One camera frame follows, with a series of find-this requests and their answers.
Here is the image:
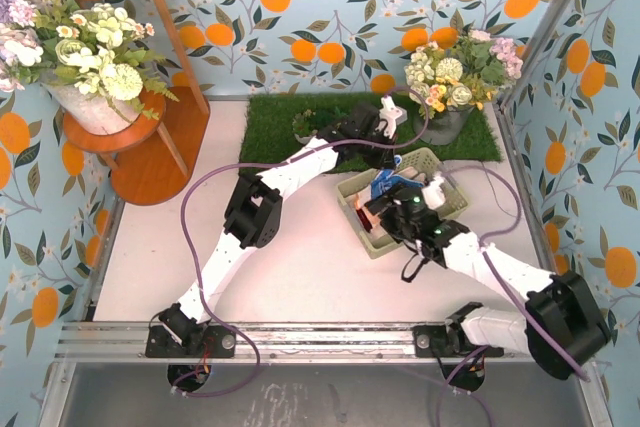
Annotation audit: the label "white succulent planter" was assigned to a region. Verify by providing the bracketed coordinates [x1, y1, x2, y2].
[291, 108, 347, 145]

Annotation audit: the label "purple cable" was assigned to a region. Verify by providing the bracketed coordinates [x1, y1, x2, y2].
[173, 86, 431, 398]
[432, 162, 589, 427]

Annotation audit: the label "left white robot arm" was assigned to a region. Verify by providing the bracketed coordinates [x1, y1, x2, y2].
[159, 95, 407, 349]

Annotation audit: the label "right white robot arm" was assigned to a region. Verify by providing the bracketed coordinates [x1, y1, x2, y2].
[365, 176, 611, 380]

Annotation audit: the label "cream glove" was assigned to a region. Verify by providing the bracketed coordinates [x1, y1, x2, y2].
[353, 189, 382, 236]

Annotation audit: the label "white pot flower bouquet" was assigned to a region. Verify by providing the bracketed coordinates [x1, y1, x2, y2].
[1, 0, 176, 135]

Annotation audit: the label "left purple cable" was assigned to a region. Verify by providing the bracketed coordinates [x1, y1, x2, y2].
[173, 86, 431, 398]

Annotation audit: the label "grey pot flower bouquet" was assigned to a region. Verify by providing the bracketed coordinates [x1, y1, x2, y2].
[404, 27, 524, 146]

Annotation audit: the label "blue white knit gloves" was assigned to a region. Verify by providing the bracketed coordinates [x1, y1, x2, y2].
[369, 169, 425, 200]

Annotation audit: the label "green artificial grass mat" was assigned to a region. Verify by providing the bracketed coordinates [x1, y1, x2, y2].
[239, 93, 504, 163]

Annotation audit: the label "green plastic storage basket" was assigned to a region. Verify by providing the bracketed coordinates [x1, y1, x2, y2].
[336, 147, 469, 259]

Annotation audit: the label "wooden tiered plant stand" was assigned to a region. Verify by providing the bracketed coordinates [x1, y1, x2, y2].
[63, 0, 210, 206]

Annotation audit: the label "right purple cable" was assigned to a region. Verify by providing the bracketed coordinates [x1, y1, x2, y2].
[432, 162, 589, 427]

